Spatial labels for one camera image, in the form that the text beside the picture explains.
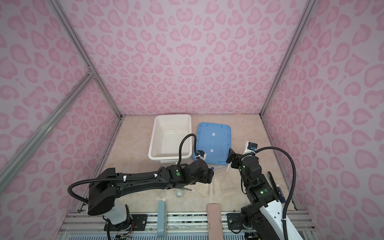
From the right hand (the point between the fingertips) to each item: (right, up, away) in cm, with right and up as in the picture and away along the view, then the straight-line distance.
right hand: (237, 149), depth 74 cm
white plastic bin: (-41, +9, +31) cm, 52 cm away
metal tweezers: (-25, -23, +9) cm, 35 cm away
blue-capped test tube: (-12, -9, 0) cm, 15 cm away
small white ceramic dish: (-30, -25, +8) cm, 40 cm away
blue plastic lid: (-7, +2, +30) cm, 31 cm away
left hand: (-12, -12, +3) cm, 17 cm away
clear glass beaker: (-39, -25, +6) cm, 46 cm away
